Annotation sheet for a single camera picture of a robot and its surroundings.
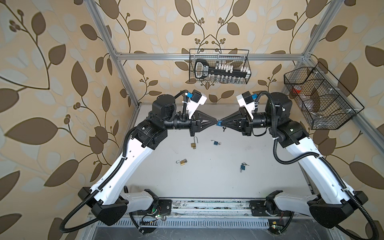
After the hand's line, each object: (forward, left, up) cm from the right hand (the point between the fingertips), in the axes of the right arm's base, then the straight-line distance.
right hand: (222, 123), depth 54 cm
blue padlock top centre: (+17, -3, -43) cm, 47 cm away
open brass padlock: (+16, +12, -43) cm, 48 cm away
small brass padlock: (+4, +19, -43) cm, 47 cm away
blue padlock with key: (+1, -18, -44) cm, 47 cm away
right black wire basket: (+20, -55, -9) cm, 60 cm away
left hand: (0, +3, +2) cm, 3 cm away
